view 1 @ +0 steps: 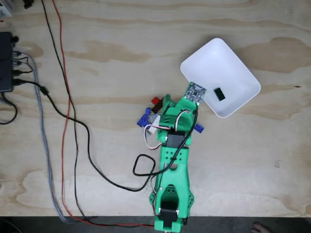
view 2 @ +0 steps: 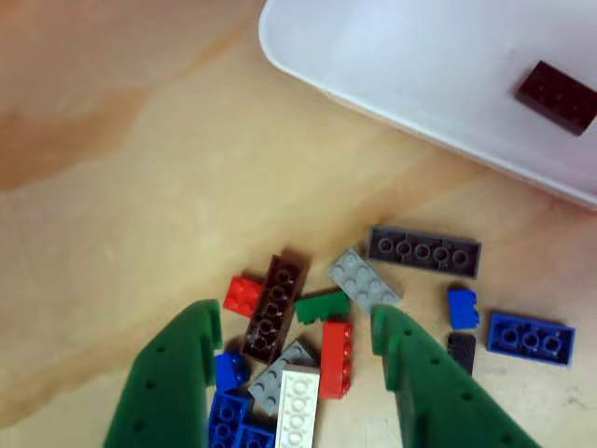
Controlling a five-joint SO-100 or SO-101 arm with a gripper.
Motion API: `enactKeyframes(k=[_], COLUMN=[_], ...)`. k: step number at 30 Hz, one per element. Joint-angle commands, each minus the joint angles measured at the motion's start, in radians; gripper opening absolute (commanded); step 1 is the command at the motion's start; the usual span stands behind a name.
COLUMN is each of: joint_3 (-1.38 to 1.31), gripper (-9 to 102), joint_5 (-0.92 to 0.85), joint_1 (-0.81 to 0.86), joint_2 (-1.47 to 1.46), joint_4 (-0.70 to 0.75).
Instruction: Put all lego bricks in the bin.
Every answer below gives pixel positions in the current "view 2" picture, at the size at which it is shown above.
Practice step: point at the red 2x2 lego brick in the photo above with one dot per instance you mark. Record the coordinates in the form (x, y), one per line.
(240, 294)

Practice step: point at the blue 2x4 lego brick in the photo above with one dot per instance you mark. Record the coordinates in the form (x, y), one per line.
(224, 415)
(531, 338)

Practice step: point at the dark green 2x4 lego brick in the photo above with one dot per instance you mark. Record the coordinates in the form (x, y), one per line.
(555, 98)

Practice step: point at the red 2x4 lego brick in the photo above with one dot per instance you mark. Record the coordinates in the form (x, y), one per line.
(332, 359)

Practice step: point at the white 2x6 lego brick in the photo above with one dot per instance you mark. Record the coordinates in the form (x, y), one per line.
(296, 410)

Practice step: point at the green narrow lego brick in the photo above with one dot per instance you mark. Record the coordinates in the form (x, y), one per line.
(322, 305)

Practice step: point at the dark grey 2x6 lego brick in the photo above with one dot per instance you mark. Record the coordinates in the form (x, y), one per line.
(422, 252)

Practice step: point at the white plastic bin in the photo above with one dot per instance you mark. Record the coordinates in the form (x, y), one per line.
(420, 60)

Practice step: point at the grey 2x4 lego brick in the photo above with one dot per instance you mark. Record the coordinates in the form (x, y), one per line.
(361, 280)
(275, 378)

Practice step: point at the black 2x2 lego brick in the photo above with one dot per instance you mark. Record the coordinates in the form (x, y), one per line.
(462, 352)

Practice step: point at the brown 2x6 lego brick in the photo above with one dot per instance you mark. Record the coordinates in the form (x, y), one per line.
(275, 308)

